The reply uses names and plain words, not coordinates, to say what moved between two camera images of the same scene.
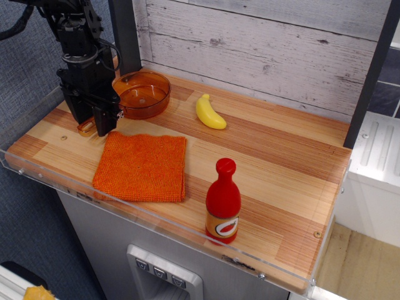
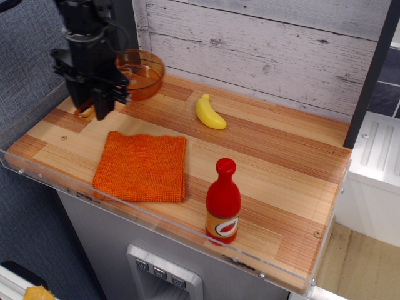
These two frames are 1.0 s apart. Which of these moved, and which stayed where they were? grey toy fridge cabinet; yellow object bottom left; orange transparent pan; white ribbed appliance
Moved: orange transparent pan
Stayed: white ribbed appliance; grey toy fridge cabinet; yellow object bottom left
